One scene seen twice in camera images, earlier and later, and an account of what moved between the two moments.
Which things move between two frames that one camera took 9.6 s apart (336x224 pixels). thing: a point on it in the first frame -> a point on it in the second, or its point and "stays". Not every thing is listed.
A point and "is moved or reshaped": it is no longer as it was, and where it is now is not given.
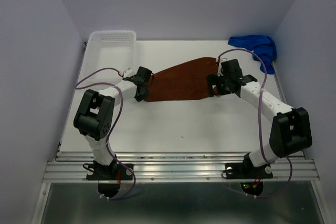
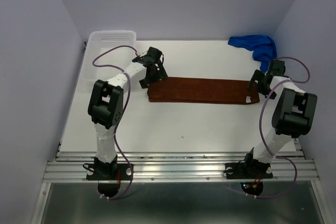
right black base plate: [248, 171] stays
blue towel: [263, 47] stays
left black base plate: [113, 172] stays
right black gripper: [214, 79] -> [258, 75]
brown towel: [184, 81] is moved or reshaped
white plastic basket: [114, 49] stays
